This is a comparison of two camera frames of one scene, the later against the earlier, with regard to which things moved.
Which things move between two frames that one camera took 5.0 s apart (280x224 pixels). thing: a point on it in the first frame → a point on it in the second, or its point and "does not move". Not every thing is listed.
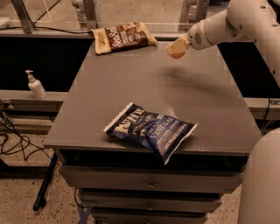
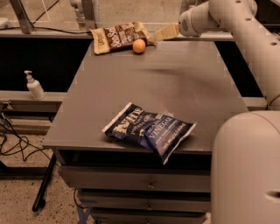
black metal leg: x=40 y=200 does not move
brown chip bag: x=122 y=36 does not move
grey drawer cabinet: x=118 y=179 does not move
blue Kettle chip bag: x=164 y=135 does not move
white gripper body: x=196 y=37 → x=185 y=24
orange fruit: x=178 y=55 → x=139 y=45
